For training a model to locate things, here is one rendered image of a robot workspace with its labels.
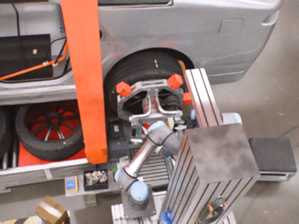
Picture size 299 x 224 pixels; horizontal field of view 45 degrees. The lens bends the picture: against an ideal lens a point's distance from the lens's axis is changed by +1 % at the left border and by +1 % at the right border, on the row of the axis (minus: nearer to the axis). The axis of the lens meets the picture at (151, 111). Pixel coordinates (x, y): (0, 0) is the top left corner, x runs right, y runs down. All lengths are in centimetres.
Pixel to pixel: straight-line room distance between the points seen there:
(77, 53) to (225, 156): 93
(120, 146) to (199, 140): 184
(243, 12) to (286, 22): 265
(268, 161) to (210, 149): 210
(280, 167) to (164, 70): 147
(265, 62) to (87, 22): 327
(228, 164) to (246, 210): 221
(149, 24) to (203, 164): 137
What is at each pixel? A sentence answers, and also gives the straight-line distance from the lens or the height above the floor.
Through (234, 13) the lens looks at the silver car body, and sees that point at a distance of 274.
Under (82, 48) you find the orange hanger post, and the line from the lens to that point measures 191.
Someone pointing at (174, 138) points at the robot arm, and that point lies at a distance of 230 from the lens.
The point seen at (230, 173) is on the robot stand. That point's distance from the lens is 148.
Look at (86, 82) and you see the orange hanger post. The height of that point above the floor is 164.
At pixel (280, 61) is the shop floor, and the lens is 484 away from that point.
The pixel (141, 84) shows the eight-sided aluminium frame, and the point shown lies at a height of 112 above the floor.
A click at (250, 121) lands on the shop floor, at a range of 415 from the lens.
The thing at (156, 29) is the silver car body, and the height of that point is 151.
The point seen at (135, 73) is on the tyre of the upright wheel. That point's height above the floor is 116.
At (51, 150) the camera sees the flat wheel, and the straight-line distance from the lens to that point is 323.
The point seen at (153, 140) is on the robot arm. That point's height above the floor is 128.
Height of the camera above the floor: 333
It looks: 57 degrees down
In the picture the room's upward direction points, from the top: 8 degrees clockwise
